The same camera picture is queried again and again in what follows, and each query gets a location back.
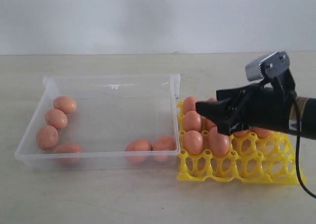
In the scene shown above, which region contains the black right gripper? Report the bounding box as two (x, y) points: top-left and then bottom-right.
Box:
(196, 84), (296, 135)

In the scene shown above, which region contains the brown egg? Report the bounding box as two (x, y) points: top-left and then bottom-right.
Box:
(45, 108), (68, 130)
(251, 128), (273, 138)
(125, 139), (152, 163)
(53, 96), (77, 114)
(183, 130), (204, 155)
(183, 96), (197, 114)
(233, 130), (249, 137)
(153, 136), (176, 162)
(183, 110), (203, 132)
(208, 127), (230, 156)
(36, 125), (59, 151)
(207, 98), (217, 102)
(53, 143), (83, 165)
(205, 119), (217, 131)

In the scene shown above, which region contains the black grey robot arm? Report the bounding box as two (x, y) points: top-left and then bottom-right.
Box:
(196, 84), (316, 139)

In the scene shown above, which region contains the yellow plastic egg tray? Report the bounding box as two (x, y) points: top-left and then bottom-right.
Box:
(177, 101), (299, 185)

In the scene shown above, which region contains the clear plastic bin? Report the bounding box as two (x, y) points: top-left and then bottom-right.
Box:
(15, 74), (181, 171)

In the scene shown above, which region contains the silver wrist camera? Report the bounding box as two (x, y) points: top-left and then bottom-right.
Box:
(245, 51), (290, 82)

